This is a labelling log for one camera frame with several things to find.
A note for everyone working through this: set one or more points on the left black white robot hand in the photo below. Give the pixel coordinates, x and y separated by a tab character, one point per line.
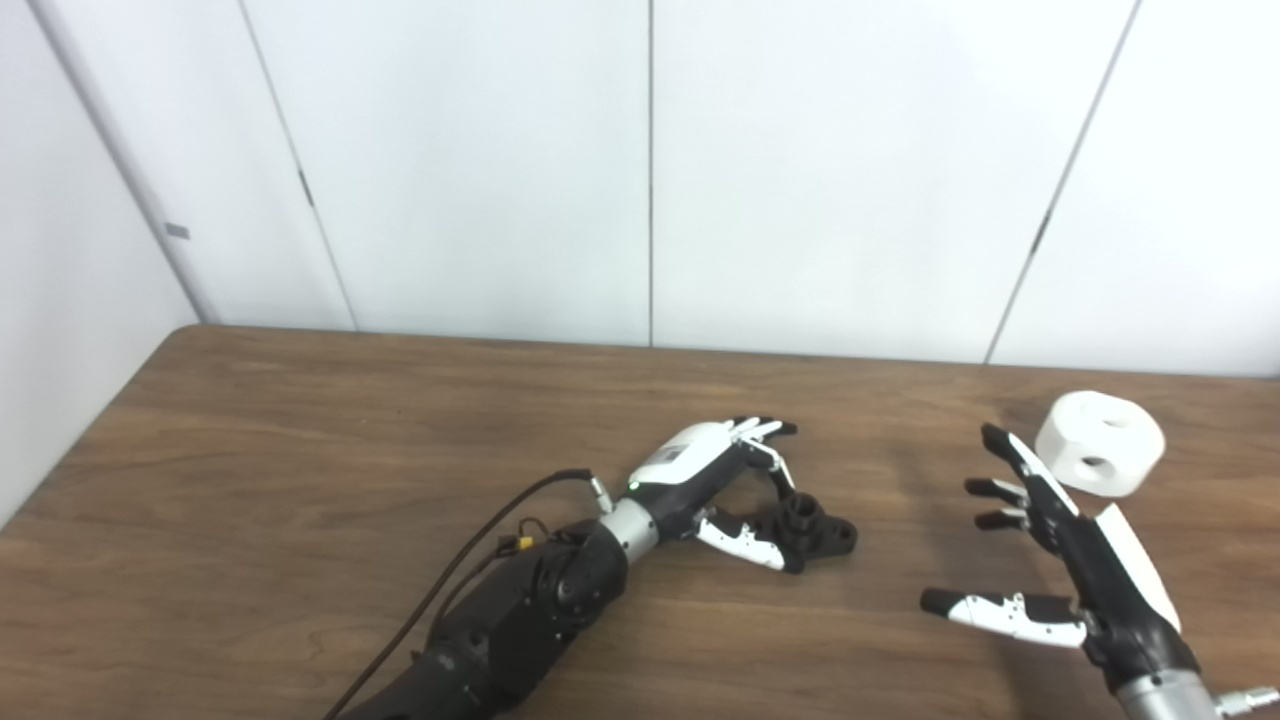
680	460

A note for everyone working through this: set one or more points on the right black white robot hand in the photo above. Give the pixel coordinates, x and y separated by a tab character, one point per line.
1110	580

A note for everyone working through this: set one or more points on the round white piece with holes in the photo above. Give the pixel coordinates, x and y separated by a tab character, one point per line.
1085	430

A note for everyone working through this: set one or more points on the black flanged holder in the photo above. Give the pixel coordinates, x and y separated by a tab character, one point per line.
825	535

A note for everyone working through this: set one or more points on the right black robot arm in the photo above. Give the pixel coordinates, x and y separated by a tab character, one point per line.
1165	700

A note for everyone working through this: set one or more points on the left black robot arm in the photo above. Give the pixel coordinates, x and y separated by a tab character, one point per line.
520	620

